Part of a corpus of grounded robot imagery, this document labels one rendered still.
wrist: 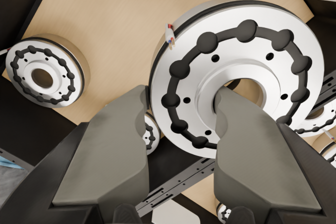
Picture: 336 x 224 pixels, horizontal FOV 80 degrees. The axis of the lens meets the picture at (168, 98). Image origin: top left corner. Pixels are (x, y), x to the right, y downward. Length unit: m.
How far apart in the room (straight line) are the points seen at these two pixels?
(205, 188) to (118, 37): 0.34
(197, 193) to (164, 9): 0.37
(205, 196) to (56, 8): 0.44
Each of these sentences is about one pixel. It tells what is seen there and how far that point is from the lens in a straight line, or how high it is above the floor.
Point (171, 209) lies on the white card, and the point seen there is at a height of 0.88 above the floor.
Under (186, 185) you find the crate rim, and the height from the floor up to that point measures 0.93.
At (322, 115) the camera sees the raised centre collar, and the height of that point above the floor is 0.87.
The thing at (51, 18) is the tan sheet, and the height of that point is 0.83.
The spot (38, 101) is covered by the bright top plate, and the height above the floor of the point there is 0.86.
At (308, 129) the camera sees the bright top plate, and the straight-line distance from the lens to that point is 0.37.
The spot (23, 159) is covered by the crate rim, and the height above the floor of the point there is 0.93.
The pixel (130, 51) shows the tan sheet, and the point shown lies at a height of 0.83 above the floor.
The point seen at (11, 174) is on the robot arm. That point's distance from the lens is 0.42.
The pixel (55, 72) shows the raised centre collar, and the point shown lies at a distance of 0.31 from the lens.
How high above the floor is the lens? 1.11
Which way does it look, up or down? 60 degrees down
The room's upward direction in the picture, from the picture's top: 174 degrees counter-clockwise
